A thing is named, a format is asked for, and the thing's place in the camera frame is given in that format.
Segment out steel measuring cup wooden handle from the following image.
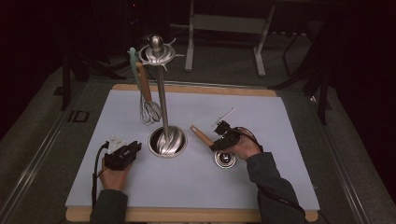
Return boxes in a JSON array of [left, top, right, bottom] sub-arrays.
[[189, 124, 237, 170]]

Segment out whisk with mint green handle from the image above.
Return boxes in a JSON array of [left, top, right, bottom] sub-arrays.
[[128, 47, 158, 126]]

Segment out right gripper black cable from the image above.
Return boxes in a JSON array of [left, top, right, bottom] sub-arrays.
[[234, 126, 264, 154]]

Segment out steel utensil stand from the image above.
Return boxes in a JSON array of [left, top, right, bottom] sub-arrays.
[[136, 35, 189, 159]]

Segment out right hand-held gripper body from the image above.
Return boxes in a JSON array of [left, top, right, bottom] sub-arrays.
[[212, 107, 243, 153]]

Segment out grey metal frame stand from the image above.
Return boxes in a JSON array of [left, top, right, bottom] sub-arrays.
[[169, 0, 276, 78]]

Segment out light blue table mat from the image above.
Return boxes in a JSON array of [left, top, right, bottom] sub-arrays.
[[64, 89, 321, 211]]

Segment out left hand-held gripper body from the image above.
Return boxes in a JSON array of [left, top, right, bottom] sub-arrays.
[[104, 134, 138, 172]]

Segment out person's left hand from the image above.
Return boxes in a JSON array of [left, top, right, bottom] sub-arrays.
[[97, 158, 134, 191]]

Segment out person's right hand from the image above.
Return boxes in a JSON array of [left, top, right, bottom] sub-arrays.
[[221, 133, 262, 161]]

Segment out mesh strainer with wooden handle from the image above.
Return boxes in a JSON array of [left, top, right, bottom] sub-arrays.
[[135, 61, 163, 123]]

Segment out black stand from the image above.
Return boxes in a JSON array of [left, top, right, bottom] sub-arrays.
[[268, 18, 332, 126], [52, 46, 127, 112]]

